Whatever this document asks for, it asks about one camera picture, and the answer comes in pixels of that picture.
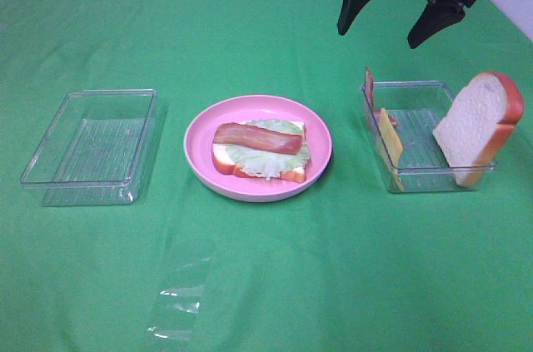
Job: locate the clear plastic container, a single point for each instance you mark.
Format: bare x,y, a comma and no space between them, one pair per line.
97,149
415,108

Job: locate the white bread slice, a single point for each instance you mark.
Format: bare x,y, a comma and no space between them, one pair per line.
480,120
222,160

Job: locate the clear plastic wrap strip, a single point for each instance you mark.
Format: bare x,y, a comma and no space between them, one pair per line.
179,295

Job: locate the pink round plate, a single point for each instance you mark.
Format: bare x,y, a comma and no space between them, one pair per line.
246,174

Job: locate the standing white bread slice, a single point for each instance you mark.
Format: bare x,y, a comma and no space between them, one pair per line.
480,120

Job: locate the clear left plastic container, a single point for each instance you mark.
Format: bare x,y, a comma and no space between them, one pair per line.
97,149

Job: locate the clear right plastic container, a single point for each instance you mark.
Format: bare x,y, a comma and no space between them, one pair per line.
415,108

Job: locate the green lettuce leaf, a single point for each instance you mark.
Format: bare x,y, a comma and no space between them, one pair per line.
266,160

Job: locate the green table cloth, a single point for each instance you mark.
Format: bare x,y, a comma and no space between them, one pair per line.
345,266

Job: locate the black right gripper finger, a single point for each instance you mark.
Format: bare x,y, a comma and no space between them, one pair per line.
437,15
352,4

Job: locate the bacon strip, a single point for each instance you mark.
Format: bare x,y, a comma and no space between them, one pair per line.
258,138
368,90

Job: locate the yellow cheese slice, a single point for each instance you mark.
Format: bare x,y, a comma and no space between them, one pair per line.
391,142

